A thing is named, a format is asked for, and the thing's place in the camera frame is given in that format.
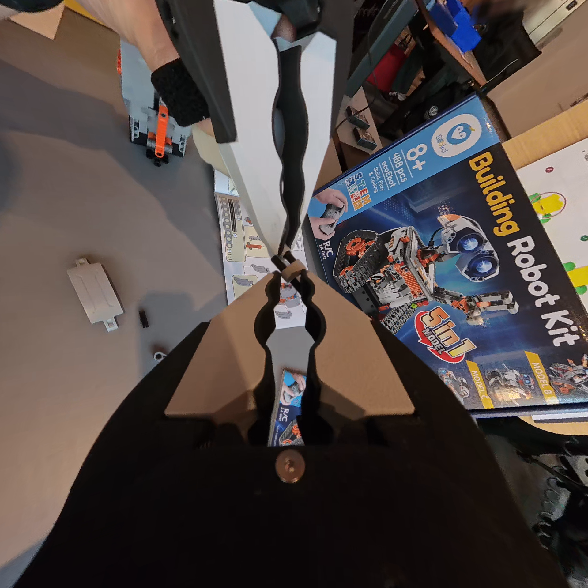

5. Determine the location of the grey desk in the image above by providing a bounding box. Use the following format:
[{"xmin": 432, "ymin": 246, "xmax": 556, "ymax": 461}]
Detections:
[{"xmin": 0, "ymin": 9, "xmax": 350, "ymax": 561}]

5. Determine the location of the white instruction sheet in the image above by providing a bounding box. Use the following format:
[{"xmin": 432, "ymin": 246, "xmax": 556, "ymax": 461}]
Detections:
[{"xmin": 213, "ymin": 170, "xmax": 308, "ymax": 329}]

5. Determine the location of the blue booklet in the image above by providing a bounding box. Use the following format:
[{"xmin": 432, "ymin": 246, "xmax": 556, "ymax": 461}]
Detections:
[{"xmin": 269, "ymin": 370, "xmax": 307, "ymax": 446}]

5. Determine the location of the grey flat panel piece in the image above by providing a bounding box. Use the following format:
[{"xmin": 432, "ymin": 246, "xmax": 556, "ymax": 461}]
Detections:
[{"xmin": 66, "ymin": 258, "xmax": 125, "ymax": 332}]

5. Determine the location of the blue robot kit box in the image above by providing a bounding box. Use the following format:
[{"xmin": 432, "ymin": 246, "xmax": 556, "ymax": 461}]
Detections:
[{"xmin": 305, "ymin": 94, "xmax": 588, "ymax": 412}]

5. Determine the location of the person's left hand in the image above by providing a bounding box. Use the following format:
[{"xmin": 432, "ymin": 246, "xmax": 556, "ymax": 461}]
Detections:
[{"xmin": 96, "ymin": 0, "xmax": 184, "ymax": 75}]

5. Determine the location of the black coiled cable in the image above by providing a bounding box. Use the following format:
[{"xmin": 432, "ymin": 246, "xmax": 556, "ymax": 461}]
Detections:
[{"xmin": 528, "ymin": 459, "xmax": 588, "ymax": 543}]

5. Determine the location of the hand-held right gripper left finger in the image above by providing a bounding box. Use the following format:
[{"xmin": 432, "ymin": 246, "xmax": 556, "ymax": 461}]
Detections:
[{"xmin": 164, "ymin": 271, "xmax": 281, "ymax": 444}]

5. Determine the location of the blue storage bin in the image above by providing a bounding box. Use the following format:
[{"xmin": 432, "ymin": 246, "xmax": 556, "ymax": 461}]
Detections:
[{"xmin": 429, "ymin": 0, "xmax": 483, "ymax": 51}]

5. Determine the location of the white sheet with green figures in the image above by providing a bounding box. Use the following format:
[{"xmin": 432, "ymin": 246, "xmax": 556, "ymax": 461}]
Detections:
[{"xmin": 517, "ymin": 138, "xmax": 588, "ymax": 295}]

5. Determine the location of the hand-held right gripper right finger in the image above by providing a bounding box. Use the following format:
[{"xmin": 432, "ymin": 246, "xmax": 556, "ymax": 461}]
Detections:
[{"xmin": 294, "ymin": 270, "xmax": 416, "ymax": 444}]

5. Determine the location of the red bag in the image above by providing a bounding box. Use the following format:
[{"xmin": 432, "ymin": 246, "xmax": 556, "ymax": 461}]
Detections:
[{"xmin": 372, "ymin": 43, "xmax": 409, "ymax": 88}]

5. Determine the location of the yellow storage bin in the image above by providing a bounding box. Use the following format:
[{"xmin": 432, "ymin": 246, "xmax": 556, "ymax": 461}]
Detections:
[{"xmin": 64, "ymin": 0, "xmax": 108, "ymax": 24}]

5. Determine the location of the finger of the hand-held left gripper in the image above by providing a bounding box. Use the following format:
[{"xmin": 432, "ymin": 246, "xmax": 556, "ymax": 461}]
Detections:
[
  {"xmin": 281, "ymin": 36, "xmax": 340, "ymax": 251},
  {"xmin": 213, "ymin": 0, "xmax": 295, "ymax": 257}
]

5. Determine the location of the grey orange toy robot assembly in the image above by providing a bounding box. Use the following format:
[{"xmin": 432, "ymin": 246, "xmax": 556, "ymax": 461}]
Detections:
[{"xmin": 117, "ymin": 39, "xmax": 194, "ymax": 167}]

